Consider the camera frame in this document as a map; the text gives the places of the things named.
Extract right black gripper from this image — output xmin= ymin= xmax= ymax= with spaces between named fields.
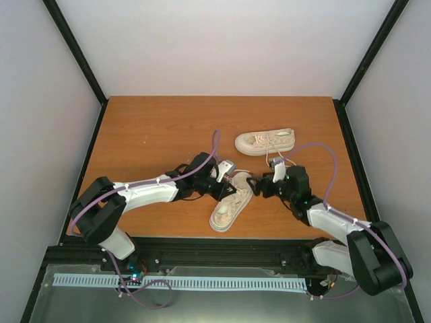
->
xmin=247 ymin=172 xmax=295 ymax=203

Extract white lace sneaker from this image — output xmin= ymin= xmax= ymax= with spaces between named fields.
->
xmin=209 ymin=172 xmax=253 ymax=233
xmin=234 ymin=128 xmax=296 ymax=164

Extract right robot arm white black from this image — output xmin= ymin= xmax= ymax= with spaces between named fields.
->
xmin=246 ymin=164 xmax=413 ymax=295

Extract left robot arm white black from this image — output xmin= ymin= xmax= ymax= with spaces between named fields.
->
xmin=69 ymin=152 xmax=237 ymax=271

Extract green lit circuit board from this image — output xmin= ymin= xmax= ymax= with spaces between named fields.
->
xmin=120 ymin=258 xmax=147 ymax=286

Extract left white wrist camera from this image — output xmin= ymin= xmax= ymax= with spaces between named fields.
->
xmin=215 ymin=159 xmax=236 ymax=182

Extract black aluminium frame rail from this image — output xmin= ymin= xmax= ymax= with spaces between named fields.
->
xmin=42 ymin=236 xmax=331 ymax=276

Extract light blue cable duct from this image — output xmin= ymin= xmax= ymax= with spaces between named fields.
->
xmin=52 ymin=273 xmax=307 ymax=293

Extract right black frame post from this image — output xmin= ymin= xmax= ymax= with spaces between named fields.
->
xmin=338 ymin=0 xmax=410 ymax=105

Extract black frame post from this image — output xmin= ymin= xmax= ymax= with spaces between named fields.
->
xmin=338 ymin=0 xmax=410 ymax=105
xmin=42 ymin=0 xmax=108 ymax=107

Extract left black frame post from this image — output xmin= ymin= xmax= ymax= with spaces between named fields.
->
xmin=42 ymin=0 xmax=108 ymax=107

